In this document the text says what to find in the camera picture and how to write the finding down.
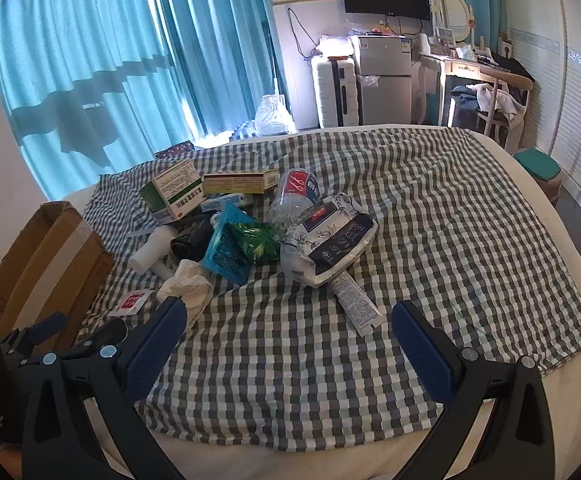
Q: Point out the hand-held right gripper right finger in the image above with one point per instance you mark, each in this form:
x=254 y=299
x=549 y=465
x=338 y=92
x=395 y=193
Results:
x=423 y=355

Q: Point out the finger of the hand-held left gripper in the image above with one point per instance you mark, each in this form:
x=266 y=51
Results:
x=105 y=332
x=38 y=326

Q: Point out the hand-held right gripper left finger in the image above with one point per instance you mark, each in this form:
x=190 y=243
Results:
x=155 y=345

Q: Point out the brown cardboard box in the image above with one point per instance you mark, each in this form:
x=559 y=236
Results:
x=45 y=250

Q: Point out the green packet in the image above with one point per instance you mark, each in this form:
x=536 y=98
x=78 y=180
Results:
x=255 y=240

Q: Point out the yellow brown medicine box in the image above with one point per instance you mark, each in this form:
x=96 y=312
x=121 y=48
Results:
x=240 y=182

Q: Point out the clear floss pick jar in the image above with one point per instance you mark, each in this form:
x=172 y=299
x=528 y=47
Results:
x=298 y=185

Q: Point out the red white sachet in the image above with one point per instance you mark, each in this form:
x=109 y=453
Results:
x=130 y=302

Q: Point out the green white checked cloth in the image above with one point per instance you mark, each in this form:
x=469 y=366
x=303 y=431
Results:
x=370 y=360

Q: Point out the crumpled white tissue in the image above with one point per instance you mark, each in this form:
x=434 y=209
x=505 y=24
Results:
x=190 y=280

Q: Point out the white tube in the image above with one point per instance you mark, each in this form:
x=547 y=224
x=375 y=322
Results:
x=355 y=302

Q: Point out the white plastic bottle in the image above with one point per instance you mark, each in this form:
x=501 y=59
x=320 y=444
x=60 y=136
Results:
x=150 y=250

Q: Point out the teal blister pack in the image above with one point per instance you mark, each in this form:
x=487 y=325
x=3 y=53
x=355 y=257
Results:
x=225 y=255

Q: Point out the light blue white box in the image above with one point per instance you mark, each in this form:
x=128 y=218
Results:
x=220 y=202

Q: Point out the green white medicine box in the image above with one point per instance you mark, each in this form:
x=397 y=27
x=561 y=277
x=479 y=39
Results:
x=175 y=185

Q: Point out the dark patterned bag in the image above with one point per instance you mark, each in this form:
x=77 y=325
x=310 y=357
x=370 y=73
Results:
x=175 y=150

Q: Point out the stool with teal cushion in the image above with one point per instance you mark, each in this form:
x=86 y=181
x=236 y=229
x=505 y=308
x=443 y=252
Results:
x=537 y=165

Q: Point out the pack of water bottles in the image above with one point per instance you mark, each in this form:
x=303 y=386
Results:
x=244 y=131

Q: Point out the clear plastic bag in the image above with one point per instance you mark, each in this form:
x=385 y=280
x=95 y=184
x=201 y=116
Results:
x=273 y=112

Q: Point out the blue garment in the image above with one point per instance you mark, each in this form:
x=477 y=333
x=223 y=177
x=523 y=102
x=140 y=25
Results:
x=463 y=97

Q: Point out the white garment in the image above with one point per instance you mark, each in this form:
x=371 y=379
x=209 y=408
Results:
x=500 y=100

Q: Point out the teal curtain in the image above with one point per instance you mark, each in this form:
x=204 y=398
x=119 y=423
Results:
x=70 y=60
x=220 y=35

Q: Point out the white louvred wardrobe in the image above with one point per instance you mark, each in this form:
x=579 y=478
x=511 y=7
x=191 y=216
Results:
x=580 y=135

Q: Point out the silver fridge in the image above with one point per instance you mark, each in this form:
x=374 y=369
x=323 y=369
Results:
x=385 y=85

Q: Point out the white suitcase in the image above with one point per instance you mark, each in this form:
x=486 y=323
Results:
x=328 y=92

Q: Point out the wooden chair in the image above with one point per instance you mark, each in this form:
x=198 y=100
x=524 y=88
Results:
x=507 y=80

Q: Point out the white dressing table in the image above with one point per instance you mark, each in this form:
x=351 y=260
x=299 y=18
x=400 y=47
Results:
x=465 y=67

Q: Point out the black bag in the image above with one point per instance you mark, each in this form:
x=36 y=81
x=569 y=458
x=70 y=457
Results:
x=512 y=67

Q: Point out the plastic bag with red print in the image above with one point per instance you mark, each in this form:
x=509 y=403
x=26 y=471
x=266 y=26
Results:
x=335 y=46

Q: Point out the white oval mirror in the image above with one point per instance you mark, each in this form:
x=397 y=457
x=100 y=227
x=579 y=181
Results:
x=453 y=15

